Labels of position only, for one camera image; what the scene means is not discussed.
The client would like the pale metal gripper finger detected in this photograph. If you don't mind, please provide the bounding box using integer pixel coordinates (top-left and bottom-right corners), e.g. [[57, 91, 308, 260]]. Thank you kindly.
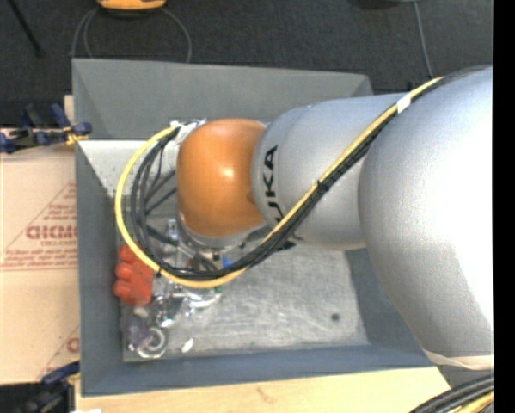
[[152, 287, 186, 304], [151, 302, 195, 323]]

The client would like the orange-red knobbly toy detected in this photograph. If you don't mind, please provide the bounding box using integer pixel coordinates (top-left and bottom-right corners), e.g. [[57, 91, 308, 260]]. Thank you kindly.
[[112, 244, 156, 305]]

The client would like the pale purple clear thing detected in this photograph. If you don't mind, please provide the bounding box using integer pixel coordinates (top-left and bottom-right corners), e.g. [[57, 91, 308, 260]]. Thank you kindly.
[[125, 324, 145, 348]]

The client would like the grey metal bin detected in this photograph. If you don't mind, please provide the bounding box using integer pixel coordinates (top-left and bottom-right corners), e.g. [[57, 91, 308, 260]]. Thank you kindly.
[[71, 58, 452, 398]]

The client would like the brown cardboard board red print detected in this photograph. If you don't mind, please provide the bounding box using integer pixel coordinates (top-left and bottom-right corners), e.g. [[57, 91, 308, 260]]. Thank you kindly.
[[0, 143, 82, 386]]

